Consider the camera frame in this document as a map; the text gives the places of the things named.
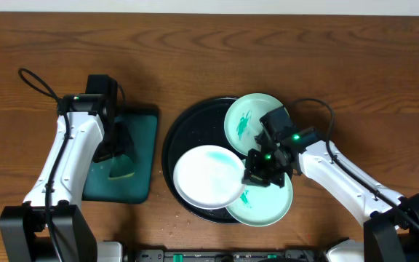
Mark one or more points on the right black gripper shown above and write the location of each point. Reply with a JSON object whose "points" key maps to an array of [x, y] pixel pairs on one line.
{"points": [[262, 172]]}

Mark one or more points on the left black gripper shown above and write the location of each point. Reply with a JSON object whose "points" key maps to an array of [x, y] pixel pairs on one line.
{"points": [[113, 152]]}

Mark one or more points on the green yellow sponge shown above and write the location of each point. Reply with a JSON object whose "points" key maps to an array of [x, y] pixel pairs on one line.
{"points": [[121, 167]]}

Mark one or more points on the mint plate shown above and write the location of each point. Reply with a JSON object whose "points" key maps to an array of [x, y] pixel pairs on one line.
{"points": [[259, 206], [242, 120]]}

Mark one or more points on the white plate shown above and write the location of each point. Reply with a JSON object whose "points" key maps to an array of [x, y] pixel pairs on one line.
{"points": [[209, 177]]}

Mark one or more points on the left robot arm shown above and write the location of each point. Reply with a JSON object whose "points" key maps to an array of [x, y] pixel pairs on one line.
{"points": [[49, 225]]}

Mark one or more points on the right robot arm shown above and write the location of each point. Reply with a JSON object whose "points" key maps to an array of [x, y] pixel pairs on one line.
{"points": [[390, 221]]}

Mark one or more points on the rectangular black water tray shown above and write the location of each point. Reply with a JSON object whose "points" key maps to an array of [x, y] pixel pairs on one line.
{"points": [[143, 125]]}

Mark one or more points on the round black tray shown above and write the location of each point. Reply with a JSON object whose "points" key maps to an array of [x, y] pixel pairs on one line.
{"points": [[201, 124]]}

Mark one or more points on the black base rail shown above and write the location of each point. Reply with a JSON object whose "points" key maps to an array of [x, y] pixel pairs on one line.
{"points": [[156, 255]]}

